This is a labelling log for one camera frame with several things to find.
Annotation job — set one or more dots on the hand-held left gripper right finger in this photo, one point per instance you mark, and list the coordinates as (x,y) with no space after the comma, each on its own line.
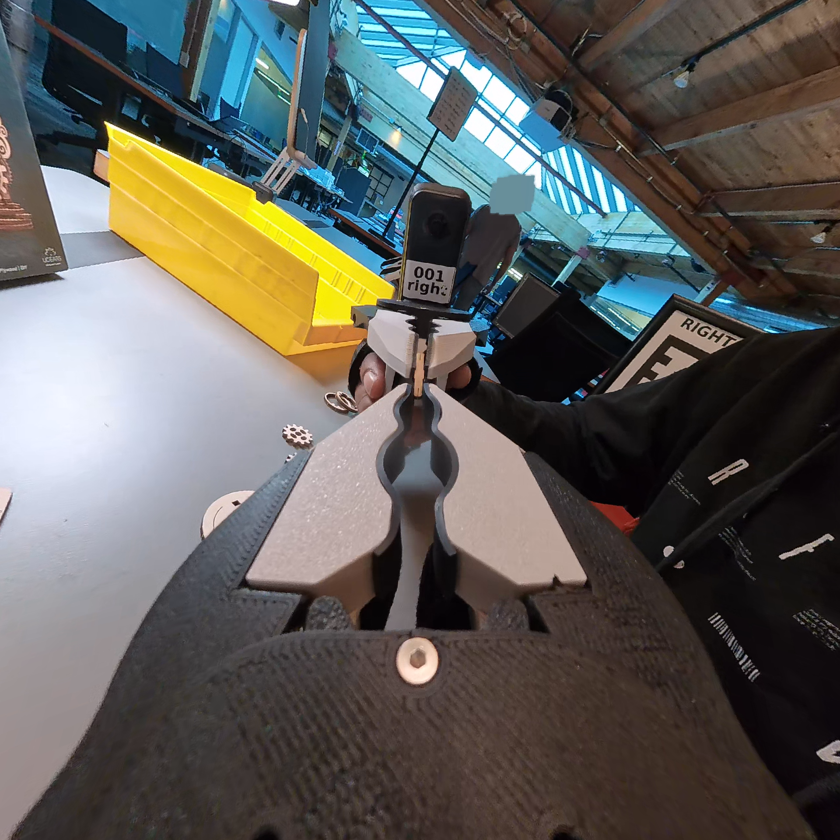
(512,525)

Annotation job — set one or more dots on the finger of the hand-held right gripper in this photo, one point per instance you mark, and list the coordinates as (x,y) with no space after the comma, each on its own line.
(390,344)
(449,351)

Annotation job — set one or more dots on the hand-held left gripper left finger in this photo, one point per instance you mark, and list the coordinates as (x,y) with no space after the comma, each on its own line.
(328,525)

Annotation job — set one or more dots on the small wooden pin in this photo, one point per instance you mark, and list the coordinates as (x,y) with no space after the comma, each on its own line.
(419,377)

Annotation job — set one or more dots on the yellow plastic bin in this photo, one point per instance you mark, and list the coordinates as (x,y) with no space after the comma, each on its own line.
(216,249)

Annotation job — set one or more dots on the wooden gear puzzle sheet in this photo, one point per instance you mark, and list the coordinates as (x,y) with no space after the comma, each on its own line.
(4,505)

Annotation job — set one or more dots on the person's right forearm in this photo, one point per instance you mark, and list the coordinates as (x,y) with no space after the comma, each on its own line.
(590,446)

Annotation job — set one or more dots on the grey desk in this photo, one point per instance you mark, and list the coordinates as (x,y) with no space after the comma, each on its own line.
(131,426)

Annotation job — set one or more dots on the background long desk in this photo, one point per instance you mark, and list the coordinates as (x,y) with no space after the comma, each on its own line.
(151,98)

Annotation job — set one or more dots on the person's right hand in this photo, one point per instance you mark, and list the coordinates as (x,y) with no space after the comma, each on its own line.
(374,384)

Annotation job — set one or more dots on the orange red cushion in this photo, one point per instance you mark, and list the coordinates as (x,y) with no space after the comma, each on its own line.
(617,518)

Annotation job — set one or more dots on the black equipment case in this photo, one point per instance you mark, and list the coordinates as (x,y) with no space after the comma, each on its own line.
(558,341)

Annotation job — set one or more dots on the hanging white sign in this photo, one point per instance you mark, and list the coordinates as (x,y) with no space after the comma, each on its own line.
(453,102)

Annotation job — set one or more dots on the ceiling-mounted white device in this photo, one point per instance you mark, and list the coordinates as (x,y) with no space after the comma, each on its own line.
(548,121)

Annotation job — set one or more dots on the monitor on pale curved stand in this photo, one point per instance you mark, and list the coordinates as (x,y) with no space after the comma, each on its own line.
(312,79)

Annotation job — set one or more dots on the black framed marker board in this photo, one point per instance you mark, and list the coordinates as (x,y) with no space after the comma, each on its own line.
(676,348)

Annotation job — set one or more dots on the hanging light bulb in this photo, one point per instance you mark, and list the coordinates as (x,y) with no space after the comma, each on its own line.
(820,234)
(682,79)

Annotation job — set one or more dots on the black puzzle box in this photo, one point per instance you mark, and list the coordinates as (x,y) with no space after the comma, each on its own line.
(26,197)

